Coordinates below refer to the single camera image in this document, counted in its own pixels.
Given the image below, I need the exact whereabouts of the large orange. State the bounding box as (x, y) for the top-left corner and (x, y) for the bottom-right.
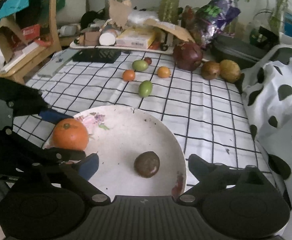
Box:
(52, 118), (89, 151)

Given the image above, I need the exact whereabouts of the small orange fruit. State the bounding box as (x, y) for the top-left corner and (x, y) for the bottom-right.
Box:
(157, 66), (171, 79)
(122, 69), (135, 82)

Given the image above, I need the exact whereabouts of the green fruit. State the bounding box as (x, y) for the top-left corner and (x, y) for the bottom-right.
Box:
(138, 80), (153, 98)
(132, 60), (149, 72)

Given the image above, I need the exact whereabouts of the white floral plate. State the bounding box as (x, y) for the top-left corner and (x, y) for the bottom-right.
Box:
(42, 104), (187, 202)

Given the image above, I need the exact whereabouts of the wooden chair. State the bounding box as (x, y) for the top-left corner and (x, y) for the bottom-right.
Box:
(0, 0), (61, 84)

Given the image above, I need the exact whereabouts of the smartphone light blue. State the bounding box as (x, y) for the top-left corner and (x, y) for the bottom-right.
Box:
(37, 48), (78, 77)

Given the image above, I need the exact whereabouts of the dark passion fruit on plate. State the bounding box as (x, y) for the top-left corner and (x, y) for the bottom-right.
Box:
(134, 151), (160, 178)

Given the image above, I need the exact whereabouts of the checkered white tablecloth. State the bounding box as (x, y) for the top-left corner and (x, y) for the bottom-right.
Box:
(25, 51), (275, 183)

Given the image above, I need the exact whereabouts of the black flat box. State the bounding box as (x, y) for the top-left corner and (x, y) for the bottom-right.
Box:
(72, 48), (121, 63)

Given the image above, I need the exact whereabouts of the small brown leather case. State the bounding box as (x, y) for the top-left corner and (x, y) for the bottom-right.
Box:
(83, 31), (101, 46)

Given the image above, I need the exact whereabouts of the white cylinder jar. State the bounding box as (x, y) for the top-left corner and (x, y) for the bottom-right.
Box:
(99, 29), (119, 46)

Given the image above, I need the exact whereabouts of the yellow passion fruit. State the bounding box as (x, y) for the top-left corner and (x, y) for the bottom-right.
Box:
(219, 60), (241, 83)

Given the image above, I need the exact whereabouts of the brown passion fruit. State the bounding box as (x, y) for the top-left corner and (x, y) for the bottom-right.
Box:
(201, 61), (220, 80)

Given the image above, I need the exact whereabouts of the cow print blanket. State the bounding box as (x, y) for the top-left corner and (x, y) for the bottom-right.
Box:
(237, 44), (292, 239)

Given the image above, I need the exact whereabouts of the small red fruit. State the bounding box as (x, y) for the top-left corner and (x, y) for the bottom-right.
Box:
(144, 57), (152, 65)

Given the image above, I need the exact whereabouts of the yellow white box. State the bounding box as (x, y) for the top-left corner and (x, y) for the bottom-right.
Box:
(115, 28), (156, 49)

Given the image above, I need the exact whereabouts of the red dragon fruit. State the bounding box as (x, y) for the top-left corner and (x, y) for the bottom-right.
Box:
(173, 42), (203, 72)

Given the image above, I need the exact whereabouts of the black zip case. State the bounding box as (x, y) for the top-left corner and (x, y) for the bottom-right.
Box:
(211, 35), (267, 69)

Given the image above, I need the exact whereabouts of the brown paper envelope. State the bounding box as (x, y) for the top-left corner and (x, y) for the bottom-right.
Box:
(143, 18), (195, 43)

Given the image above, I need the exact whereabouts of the purple snack bag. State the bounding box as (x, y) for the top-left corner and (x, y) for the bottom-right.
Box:
(186, 0), (241, 48)

